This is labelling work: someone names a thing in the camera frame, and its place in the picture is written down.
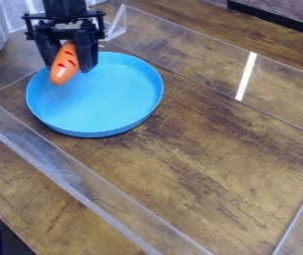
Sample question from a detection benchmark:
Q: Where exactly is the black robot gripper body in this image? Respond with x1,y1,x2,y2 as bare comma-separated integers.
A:
22,0,105,40

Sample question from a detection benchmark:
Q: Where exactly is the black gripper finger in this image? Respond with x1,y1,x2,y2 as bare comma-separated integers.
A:
34,34,61,68
75,30,99,73

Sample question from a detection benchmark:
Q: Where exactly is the orange toy carrot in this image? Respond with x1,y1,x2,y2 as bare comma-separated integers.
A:
50,41,80,86

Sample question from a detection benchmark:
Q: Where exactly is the blue round tray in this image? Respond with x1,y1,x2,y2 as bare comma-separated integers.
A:
26,52,163,137

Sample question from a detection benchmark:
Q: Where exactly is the black bar at back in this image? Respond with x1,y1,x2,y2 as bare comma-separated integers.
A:
227,0,303,33

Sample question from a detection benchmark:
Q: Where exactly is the clear acrylic barrier wall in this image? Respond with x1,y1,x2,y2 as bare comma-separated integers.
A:
0,0,303,255

